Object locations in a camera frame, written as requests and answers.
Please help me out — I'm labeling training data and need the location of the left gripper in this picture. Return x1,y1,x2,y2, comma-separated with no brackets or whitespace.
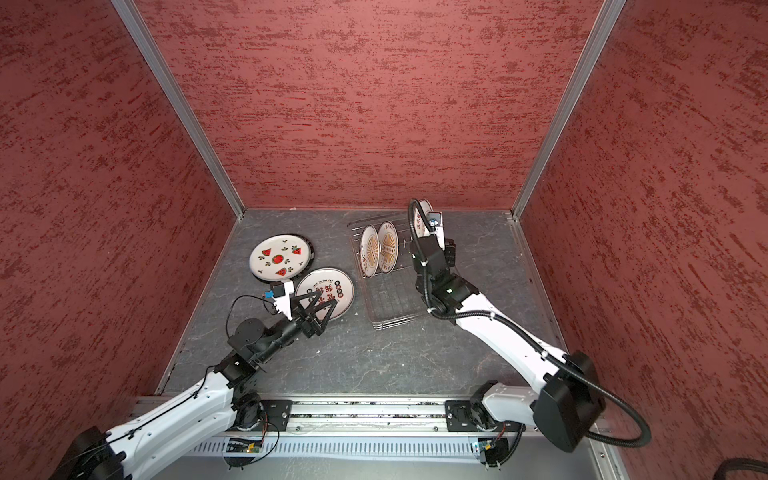
257,289,338,364

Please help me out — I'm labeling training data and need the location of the watermelon print white plate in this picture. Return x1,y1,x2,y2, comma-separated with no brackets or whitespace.
248,234,313,284

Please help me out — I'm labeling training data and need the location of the dark rimmed patterned plate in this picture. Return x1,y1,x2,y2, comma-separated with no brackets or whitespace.
263,233,316,285

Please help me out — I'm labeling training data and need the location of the orange sunburst plate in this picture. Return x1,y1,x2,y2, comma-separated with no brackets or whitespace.
378,221,399,273
413,199,432,237
359,225,380,278

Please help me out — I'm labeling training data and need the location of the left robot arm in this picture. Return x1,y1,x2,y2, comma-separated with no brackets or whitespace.
52,287,338,479

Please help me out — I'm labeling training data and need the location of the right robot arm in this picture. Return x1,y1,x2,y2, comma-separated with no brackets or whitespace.
409,235,605,452

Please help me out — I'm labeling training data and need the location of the right corner aluminium profile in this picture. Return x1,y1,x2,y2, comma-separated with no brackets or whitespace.
511,0,626,222

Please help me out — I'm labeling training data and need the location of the corner aluminium profile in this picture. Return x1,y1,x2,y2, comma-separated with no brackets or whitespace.
511,0,626,222
111,0,246,220

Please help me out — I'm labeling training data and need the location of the left corner aluminium profile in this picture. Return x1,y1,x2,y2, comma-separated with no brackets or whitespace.
111,0,246,220

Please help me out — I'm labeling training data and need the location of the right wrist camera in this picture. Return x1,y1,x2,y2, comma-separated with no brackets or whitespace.
426,211,445,250

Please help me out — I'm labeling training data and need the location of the metal wire dish rack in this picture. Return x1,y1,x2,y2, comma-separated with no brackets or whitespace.
347,210,427,331

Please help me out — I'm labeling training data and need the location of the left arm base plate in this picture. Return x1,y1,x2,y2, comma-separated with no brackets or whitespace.
234,399,294,432

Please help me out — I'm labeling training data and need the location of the aluminium front rail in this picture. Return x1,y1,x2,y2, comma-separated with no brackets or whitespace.
122,395,612,436

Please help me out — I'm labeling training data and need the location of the perforated cable tray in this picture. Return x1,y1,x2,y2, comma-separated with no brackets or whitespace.
186,436,485,463

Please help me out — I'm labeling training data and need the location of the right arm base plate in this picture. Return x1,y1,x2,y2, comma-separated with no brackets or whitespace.
444,400,526,434

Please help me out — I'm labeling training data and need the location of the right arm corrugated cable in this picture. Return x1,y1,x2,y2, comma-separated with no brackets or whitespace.
407,199,653,449

